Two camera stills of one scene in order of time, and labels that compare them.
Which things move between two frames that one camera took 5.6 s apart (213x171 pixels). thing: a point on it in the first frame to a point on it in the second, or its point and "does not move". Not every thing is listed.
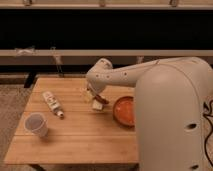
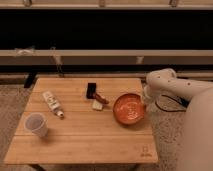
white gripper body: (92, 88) to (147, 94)
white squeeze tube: (53, 104) does not move
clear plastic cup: (37, 123) does not move
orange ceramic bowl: (124, 110) does not move
